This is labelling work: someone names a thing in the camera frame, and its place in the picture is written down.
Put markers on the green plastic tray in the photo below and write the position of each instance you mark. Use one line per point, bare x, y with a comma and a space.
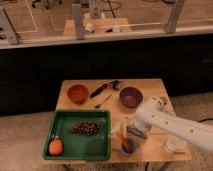
85, 135

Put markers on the grey sponge block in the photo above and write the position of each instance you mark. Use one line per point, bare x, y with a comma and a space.
136, 132

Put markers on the orange bowl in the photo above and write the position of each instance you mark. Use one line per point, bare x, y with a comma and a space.
78, 93

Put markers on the grey metal post right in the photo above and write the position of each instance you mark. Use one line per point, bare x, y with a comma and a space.
173, 19

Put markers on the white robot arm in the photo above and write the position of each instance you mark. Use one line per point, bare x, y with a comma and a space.
152, 113

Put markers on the pile of dark beans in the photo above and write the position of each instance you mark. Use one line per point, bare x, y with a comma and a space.
85, 128

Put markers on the grey cup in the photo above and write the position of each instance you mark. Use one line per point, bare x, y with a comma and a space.
133, 146

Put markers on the grey metal post left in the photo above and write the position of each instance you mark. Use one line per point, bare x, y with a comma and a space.
8, 28

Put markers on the white stacked cups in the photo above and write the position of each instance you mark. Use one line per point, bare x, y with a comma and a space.
175, 144

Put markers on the orange scrub brush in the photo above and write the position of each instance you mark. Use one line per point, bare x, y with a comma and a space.
56, 146

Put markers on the purple bowl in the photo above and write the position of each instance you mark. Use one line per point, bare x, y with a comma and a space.
130, 97

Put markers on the grey metal post middle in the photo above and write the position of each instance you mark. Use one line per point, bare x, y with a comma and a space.
78, 21

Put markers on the white scoop utensil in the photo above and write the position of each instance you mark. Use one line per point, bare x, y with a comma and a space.
120, 126

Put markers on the wooden table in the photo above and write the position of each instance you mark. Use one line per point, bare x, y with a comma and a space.
149, 150

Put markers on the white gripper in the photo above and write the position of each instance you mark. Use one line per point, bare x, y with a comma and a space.
140, 125

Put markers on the black handled dish brush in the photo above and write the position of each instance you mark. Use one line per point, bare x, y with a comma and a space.
115, 85

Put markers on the grey metal post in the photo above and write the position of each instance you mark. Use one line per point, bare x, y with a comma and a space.
173, 19
78, 21
8, 28

